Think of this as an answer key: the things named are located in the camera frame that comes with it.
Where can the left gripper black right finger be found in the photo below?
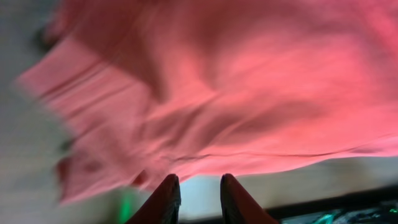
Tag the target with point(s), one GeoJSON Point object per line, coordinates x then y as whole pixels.
{"type": "Point", "coordinates": [238, 207]}

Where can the orange red t-shirt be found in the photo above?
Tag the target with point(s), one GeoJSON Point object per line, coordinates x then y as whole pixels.
{"type": "Point", "coordinates": [152, 88]}

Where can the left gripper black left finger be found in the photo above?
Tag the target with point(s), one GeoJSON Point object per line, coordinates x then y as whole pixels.
{"type": "Point", "coordinates": [162, 207]}

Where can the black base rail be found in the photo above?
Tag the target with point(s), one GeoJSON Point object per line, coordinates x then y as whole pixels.
{"type": "Point", "coordinates": [369, 206]}

